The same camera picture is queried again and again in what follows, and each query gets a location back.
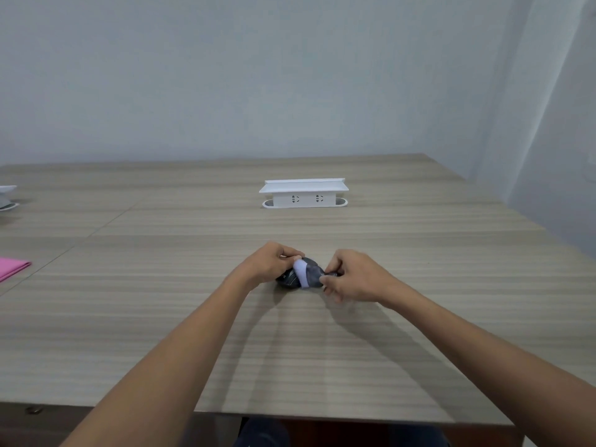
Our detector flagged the person's left forearm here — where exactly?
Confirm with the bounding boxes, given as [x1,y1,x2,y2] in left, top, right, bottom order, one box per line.
[61,273,254,447]

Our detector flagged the grey and white sock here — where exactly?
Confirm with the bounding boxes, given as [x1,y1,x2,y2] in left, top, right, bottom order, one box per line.
[276,257,339,290]

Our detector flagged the person's dark trousers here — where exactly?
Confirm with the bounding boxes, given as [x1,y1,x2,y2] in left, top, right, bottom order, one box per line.
[233,416,450,447]

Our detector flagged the person's left hand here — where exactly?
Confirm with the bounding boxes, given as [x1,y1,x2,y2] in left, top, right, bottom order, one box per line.
[231,242,305,289]

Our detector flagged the person's right hand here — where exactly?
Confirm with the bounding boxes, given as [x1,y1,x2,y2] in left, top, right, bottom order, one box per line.
[320,249,405,305]

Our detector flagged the white desktop power socket box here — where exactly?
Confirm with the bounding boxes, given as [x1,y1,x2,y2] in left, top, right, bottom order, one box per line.
[259,178,349,209]

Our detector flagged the pink folded cloth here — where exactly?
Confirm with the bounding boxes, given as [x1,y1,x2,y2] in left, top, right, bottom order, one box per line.
[0,257,32,283]

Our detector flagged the person's right forearm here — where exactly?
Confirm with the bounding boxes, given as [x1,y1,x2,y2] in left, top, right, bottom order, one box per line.
[379,284,596,447]

